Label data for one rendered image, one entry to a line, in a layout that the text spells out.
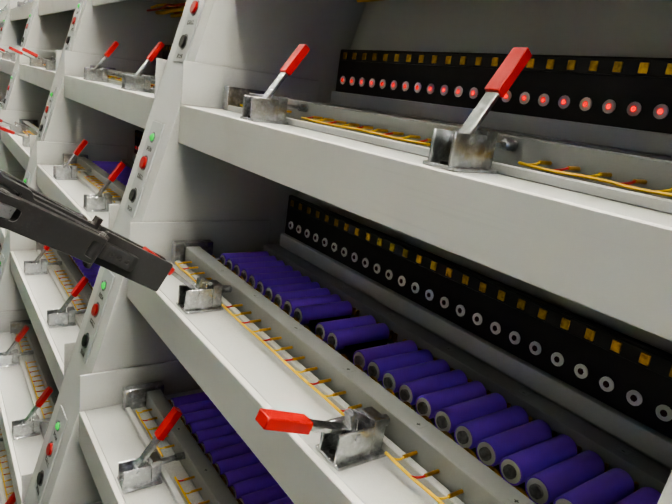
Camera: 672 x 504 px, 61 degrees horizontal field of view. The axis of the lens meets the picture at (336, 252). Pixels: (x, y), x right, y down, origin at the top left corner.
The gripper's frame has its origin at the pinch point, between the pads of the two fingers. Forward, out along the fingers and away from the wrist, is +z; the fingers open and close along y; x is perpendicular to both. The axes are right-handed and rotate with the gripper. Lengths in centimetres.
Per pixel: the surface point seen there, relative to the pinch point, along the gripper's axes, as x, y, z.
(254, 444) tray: -5.9, 18.8, 8.5
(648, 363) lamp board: 14.1, 36.2, 19.4
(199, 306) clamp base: -1.1, 1.0, 8.5
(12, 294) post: -31, -86, 17
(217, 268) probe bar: 2.7, -4.8, 11.3
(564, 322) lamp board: 14.3, 29.7, 19.3
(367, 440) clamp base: 0.1, 27.7, 8.8
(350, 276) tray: 9.7, 3.6, 21.7
